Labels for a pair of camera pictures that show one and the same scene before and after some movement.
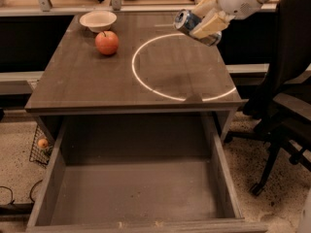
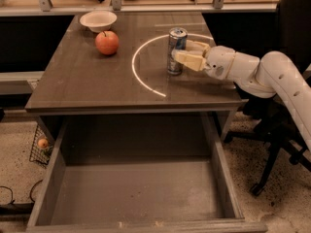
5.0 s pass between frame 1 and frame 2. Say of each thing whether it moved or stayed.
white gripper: moved
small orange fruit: stayed
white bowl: stayed
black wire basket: stayed
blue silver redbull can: moved
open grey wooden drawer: stayed
